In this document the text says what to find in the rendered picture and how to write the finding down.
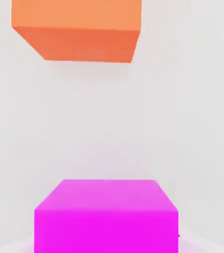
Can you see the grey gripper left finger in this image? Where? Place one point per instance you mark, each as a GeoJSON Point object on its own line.
{"type": "Point", "coordinates": [25, 248]}

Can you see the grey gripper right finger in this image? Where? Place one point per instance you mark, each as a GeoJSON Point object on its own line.
{"type": "Point", "coordinates": [189, 248]}

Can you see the small magenta cube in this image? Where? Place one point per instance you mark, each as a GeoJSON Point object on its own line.
{"type": "Point", "coordinates": [106, 229]}

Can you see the small orange cube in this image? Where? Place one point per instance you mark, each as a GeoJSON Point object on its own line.
{"type": "Point", "coordinates": [78, 39]}

